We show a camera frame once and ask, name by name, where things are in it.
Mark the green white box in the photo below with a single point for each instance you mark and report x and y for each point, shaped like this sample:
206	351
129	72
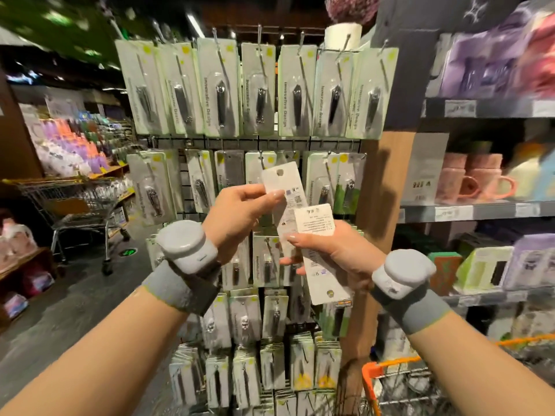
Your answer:
484	268

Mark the green hanging ceiling decor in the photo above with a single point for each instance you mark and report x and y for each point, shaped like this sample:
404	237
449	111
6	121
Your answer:
69	26

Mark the wooden post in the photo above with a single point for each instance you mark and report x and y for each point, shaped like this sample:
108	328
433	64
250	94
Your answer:
381	195

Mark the pink flowers in white pot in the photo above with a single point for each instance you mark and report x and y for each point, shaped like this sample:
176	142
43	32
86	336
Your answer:
351	8

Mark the grey kitchenware shelf unit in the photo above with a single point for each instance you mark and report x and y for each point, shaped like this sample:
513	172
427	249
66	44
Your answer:
486	210

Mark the person's right hand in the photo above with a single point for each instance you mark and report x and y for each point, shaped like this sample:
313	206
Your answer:
347	251

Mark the lavender product box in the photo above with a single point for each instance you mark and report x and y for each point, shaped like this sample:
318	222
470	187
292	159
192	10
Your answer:
531	260

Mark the wooden pillar panel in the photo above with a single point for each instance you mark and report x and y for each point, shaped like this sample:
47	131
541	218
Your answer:
17	134

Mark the cream white jug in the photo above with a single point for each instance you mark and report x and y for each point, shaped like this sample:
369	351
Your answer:
525	173

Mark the person's left forearm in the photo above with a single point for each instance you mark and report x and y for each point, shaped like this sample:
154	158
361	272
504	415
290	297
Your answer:
78	364

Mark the large white product box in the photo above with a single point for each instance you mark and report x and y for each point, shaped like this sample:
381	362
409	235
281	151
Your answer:
425	169

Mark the purple boxed appliance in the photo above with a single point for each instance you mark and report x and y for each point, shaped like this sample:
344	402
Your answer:
477	65

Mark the teal orange box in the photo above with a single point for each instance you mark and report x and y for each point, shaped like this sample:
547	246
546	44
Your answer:
447	274

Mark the empty silver shopping cart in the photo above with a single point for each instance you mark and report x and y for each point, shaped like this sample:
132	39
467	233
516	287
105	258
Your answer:
69	203

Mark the white carded nail clipper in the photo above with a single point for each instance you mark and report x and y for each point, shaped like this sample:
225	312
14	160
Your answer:
316	221
282	182

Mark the row of pastel laundry bottles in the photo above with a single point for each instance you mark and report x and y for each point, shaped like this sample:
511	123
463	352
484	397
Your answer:
69	143

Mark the person's right forearm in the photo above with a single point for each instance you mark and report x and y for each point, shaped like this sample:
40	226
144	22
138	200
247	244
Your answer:
494	372

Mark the row of pink red packs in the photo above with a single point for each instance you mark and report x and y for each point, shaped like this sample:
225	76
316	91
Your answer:
539	60

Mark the green floor sticker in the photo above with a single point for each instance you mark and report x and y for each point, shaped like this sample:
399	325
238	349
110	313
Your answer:
128	252

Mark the rows of hung nail clipper packs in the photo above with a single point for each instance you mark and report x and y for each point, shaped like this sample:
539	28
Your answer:
260	91

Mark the person's left hand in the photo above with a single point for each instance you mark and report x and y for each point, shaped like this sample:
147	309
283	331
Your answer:
232	221

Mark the blue cartoon box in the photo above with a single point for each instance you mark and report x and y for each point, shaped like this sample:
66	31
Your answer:
548	176

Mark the wooden detergent shelf unit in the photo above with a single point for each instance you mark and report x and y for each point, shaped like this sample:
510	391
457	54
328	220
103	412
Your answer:
26	277

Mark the grey wrist tracker band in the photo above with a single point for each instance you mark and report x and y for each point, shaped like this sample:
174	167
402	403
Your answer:
407	277
182	251

